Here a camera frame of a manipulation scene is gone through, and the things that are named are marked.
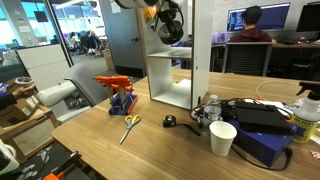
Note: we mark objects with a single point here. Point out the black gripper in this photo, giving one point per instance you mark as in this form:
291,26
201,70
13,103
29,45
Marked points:
167,14

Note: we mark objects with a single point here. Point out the grey tape roll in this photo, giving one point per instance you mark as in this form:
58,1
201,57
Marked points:
170,32

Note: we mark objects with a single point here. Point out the white wooden shelf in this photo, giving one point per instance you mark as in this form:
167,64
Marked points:
178,73

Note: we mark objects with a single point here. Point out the black yellow tape measure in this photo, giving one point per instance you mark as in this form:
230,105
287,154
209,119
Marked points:
170,121

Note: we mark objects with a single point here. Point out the person in maroon hoodie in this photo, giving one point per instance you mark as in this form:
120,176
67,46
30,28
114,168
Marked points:
250,33

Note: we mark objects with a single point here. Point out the black mesh office chair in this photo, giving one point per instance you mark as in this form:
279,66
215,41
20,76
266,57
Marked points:
247,58

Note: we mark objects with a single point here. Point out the orange blue tool rack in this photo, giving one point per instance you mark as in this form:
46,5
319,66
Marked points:
120,90

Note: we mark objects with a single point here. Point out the clear water bottle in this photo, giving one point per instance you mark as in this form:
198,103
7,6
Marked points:
212,112

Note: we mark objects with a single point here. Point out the grey office chair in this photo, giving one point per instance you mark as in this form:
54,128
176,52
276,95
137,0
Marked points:
80,78

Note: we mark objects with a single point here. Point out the white paper cup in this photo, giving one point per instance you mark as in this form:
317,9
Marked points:
222,136

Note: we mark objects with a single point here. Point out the black power brick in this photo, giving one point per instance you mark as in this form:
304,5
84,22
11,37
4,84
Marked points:
261,118

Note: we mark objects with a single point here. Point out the blue box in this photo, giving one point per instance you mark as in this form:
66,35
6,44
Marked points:
266,148

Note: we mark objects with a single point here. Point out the spray bottle yellow label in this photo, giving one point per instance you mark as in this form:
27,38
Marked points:
306,116

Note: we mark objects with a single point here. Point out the yellow handled scissors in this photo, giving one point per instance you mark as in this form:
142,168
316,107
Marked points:
130,121

